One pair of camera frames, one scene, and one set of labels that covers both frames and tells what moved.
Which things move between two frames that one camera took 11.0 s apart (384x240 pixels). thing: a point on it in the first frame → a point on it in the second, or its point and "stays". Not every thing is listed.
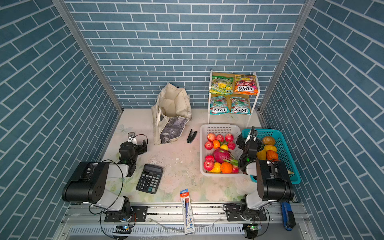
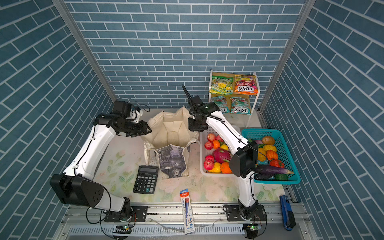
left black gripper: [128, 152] → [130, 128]
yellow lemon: [224, 147] stays
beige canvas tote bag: [171, 114] → [168, 145]
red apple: [211, 137] stays
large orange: [226, 167] stays
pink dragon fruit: [221, 156] stays
